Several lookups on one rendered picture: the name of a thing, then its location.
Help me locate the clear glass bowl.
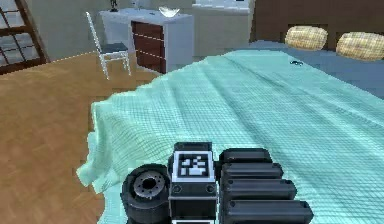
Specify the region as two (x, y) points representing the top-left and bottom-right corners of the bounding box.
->
(158, 6), (181, 19)

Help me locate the yellow woven pillow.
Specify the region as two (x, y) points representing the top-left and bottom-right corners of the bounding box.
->
(335, 31), (384, 62)
(284, 25), (329, 51)

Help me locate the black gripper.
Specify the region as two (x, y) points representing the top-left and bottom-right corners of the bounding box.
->
(120, 163), (173, 224)

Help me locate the white chair with grey seat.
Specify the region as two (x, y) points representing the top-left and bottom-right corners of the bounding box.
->
(85, 11), (132, 81)

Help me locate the brown framed window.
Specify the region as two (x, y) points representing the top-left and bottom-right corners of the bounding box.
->
(0, 0), (50, 76)

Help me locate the bed with turquoise blanket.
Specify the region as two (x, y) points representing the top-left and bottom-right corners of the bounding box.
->
(76, 0), (384, 224)

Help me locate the beige cabinet with white top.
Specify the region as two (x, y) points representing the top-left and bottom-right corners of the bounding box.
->
(192, 0), (255, 58)

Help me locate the white desk with brown drawers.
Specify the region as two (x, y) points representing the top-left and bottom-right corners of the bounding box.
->
(98, 7), (195, 75)

